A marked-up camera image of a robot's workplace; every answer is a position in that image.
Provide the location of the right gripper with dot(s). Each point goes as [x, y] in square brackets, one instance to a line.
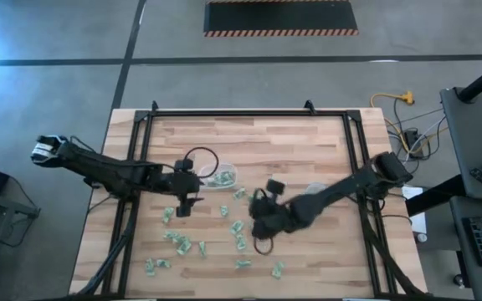
[270, 209]

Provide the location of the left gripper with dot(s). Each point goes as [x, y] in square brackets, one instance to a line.
[184, 184]

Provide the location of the green white sweetener packet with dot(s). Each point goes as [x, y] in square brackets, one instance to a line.
[202, 248]
[241, 241]
[150, 266]
[170, 235]
[237, 227]
[183, 246]
[163, 263]
[278, 270]
[239, 193]
[224, 210]
[167, 214]
[243, 263]

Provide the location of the heap of green sweetener packets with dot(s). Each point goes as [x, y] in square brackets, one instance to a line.
[222, 180]

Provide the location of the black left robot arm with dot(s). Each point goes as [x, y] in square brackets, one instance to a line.
[98, 167]

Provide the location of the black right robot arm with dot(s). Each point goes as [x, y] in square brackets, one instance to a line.
[341, 188]

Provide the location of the white paper sheet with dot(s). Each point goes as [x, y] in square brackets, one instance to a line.
[420, 223]

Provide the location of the small white round cap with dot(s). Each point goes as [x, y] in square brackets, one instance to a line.
[422, 237]

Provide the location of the black power strip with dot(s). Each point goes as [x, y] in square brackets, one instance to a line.
[412, 140]

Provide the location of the black desk beam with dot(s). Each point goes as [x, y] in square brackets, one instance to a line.
[433, 196]

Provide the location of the grey metal stand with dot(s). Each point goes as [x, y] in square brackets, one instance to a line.
[6, 202]

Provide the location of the black hazard-striped floor mat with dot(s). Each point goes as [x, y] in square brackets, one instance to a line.
[280, 16]

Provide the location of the grey office desk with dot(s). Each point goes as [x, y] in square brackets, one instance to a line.
[471, 138]
[463, 271]

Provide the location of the black remote controller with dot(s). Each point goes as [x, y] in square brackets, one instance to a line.
[480, 174]

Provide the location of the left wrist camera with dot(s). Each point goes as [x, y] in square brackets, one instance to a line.
[183, 165]

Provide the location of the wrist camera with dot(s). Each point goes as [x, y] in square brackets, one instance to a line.
[261, 230]
[183, 165]

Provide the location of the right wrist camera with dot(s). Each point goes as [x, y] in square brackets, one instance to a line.
[261, 230]

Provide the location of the black metal table frame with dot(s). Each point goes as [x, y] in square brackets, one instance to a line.
[245, 113]

